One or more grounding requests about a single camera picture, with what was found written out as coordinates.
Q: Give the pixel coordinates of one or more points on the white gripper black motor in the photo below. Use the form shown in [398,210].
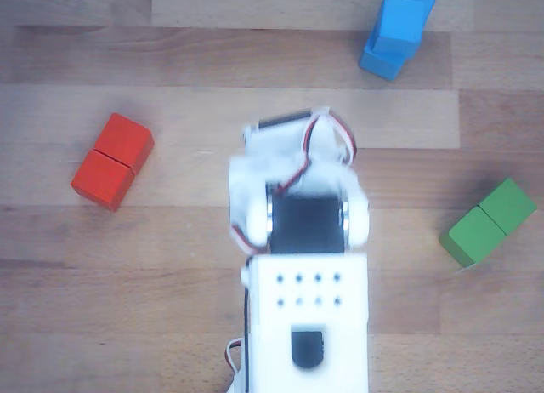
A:
[284,123]

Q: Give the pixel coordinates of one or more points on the small blue cube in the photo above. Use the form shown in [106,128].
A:
[401,18]

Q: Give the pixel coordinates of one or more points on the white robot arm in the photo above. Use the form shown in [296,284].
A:
[308,291]

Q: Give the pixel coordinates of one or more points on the long blue block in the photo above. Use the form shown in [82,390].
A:
[380,67]

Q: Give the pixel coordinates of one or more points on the long red block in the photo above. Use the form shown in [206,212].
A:
[110,167]

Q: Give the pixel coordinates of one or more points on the long green block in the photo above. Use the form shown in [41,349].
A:
[484,227]

